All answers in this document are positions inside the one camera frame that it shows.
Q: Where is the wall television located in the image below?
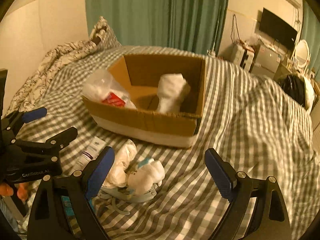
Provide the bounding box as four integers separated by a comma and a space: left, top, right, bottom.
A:
259, 8, 298, 51

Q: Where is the grey green pliers tool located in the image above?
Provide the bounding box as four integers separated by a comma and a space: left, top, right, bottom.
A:
98, 184, 158, 216

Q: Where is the grey cabinet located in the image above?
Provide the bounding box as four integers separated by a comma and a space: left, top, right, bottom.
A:
250, 44, 281, 79

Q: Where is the green curtain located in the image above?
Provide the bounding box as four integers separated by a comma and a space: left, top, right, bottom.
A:
85, 0, 228, 54

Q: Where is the white sock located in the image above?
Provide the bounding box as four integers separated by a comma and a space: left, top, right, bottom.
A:
156, 73, 191, 114

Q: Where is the black and white bag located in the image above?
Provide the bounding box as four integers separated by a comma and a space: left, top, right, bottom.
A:
276, 74, 316, 114

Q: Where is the oval white mirror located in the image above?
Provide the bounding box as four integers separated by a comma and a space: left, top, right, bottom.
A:
293, 40, 311, 69

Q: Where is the green curtain right window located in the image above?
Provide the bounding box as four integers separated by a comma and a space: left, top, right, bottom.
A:
301, 0, 320, 80

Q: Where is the floral pillow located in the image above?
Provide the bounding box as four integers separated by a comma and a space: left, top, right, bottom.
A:
89, 16, 121, 50

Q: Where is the white bunny plush toy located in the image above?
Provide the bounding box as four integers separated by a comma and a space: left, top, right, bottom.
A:
127, 158, 165, 195

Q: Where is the clear plastic jar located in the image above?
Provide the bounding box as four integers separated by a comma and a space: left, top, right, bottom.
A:
82, 69, 136, 109

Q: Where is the teal blister pack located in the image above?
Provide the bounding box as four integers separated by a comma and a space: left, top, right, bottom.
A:
61, 196, 81, 232

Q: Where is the cardboard box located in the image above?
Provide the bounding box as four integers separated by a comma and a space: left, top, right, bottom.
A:
82, 54, 206, 148

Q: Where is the white cream tube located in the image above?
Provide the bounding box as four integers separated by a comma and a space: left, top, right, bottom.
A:
70, 137, 106, 174

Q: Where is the person hand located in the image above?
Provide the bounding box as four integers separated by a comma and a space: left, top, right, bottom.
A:
0, 183, 29, 203

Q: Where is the floral patterned duvet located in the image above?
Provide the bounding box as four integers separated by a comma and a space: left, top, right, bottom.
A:
5, 40, 99, 115

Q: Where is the grey checkered bed cover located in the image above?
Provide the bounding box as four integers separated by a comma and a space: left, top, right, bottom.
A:
18, 46, 319, 239

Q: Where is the white suitcase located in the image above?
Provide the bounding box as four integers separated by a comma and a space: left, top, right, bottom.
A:
229, 42, 254, 72

